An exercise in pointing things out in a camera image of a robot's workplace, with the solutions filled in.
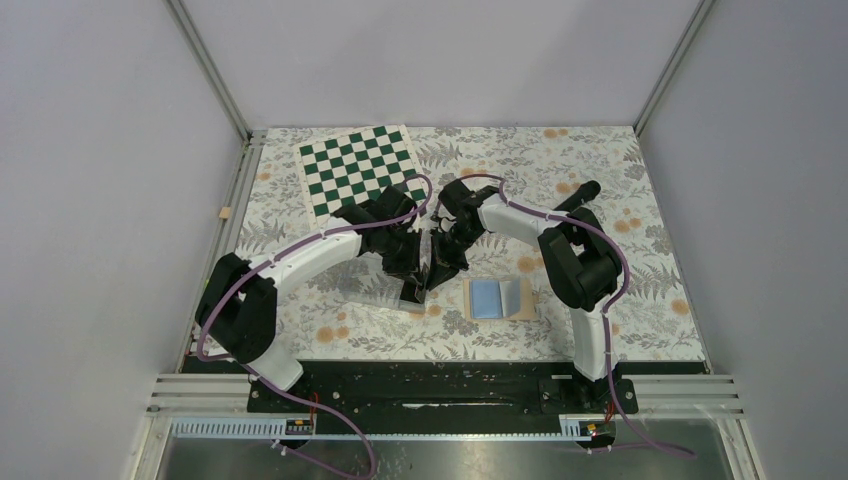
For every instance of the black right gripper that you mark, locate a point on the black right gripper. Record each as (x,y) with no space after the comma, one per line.
(443,264)

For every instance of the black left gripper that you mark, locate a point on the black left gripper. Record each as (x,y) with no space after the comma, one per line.
(411,266)

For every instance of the beige leather card holder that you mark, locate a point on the beige leather card holder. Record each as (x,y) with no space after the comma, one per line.
(508,298)

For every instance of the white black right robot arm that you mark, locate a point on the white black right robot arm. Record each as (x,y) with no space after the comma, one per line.
(581,264)

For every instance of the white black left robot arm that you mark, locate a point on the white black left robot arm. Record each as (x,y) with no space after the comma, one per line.
(238,306)

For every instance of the clear plastic card box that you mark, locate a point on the clear plastic card box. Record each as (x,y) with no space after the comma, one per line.
(362,280)

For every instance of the floral patterned table mat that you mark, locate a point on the floral patterned table mat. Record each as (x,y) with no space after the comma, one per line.
(653,321)

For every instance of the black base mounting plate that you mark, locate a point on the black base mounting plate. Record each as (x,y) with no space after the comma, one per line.
(488,396)

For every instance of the green white checkerboard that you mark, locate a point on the green white checkerboard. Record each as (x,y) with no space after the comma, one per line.
(356,166)

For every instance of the white slotted cable duct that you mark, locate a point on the white slotted cable duct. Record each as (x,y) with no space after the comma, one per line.
(297,429)

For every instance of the aluminium frame rail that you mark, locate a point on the aluminium frame rail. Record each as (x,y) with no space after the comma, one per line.
(188,29)

